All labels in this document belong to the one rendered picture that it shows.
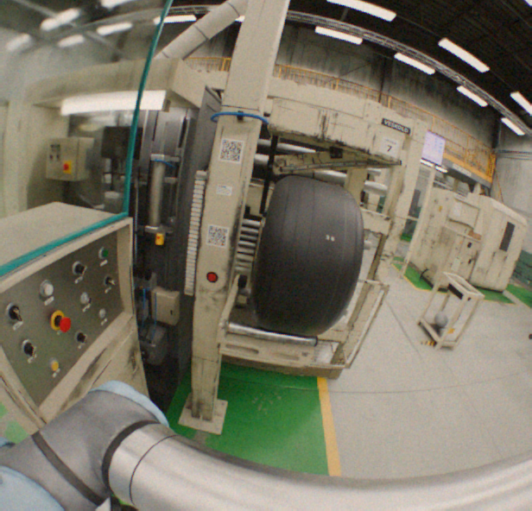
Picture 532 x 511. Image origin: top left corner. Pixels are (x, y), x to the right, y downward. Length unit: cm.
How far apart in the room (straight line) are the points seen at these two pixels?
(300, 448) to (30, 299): 157
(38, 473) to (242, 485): 16
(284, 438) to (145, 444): 153
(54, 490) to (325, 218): 72
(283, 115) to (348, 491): 108
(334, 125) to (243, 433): 174
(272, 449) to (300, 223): 137
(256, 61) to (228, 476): 90
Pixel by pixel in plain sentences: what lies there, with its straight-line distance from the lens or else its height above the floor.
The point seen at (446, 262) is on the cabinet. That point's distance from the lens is 521.
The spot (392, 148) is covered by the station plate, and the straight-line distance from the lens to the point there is 116.
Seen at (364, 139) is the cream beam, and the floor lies 169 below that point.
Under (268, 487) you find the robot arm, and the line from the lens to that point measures 18.
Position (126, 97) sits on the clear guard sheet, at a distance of 75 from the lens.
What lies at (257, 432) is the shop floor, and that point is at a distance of 169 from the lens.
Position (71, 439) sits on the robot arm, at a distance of 25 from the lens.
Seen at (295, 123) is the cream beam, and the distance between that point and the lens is 106.
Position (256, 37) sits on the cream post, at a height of 192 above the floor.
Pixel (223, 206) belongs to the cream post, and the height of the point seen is 132.
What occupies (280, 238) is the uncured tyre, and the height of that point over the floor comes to 131.
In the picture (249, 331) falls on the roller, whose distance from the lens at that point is 91.
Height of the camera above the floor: 149
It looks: 19 degrees down
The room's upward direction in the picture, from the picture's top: 12 degrees clockwise
